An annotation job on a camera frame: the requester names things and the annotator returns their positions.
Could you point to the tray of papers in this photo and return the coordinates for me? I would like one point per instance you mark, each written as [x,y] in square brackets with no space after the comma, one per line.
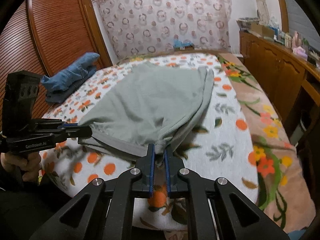
[246,22]

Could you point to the floral pink green blanket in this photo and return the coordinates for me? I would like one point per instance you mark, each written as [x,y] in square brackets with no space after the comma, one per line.
[283,192]

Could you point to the beige tied window curtain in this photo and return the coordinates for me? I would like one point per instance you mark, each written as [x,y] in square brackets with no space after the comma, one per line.
[262,12]

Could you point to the brown cardboard box on cabinet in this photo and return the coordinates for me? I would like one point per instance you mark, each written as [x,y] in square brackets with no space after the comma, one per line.
[262,30]

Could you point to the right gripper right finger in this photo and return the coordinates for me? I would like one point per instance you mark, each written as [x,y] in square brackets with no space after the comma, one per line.
[216,209]

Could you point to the cardboard box with blue bag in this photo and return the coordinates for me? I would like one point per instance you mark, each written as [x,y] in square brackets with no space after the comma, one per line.
[182,45]

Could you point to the person's left hand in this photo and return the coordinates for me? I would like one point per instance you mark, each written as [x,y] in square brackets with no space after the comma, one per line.
[30,166]

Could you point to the folded blue jeans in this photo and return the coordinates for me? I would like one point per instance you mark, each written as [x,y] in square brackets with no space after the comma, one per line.
[63,84]

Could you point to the wooden sideboard cabinet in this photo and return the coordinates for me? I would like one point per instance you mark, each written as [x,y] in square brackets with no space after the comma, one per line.
[291,84]

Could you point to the pink tissue pack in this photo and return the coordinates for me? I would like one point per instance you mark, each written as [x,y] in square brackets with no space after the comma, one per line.
[300,52]

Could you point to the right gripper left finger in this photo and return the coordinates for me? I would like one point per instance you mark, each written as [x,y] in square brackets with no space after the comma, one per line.
[103,209]

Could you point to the pink bottle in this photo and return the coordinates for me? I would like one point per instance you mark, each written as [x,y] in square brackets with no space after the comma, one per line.
[296,40]

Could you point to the grey window blind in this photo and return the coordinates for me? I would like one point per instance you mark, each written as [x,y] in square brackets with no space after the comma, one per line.
[300,23]

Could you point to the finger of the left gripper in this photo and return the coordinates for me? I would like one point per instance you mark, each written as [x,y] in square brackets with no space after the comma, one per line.
[73,131]
[49,124]

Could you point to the orange-print white bed sheet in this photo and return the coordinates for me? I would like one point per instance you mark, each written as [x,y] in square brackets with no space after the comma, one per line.
[218,146]

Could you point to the brown louvered wardrobe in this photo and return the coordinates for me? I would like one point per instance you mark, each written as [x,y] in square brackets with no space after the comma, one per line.
[46,36]

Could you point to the circle-pattern sheer curtain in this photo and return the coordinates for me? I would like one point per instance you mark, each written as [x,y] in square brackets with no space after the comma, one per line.
[137,27]

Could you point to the grey-green shorts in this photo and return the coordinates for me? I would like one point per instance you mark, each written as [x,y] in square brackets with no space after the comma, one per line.
[151,105]

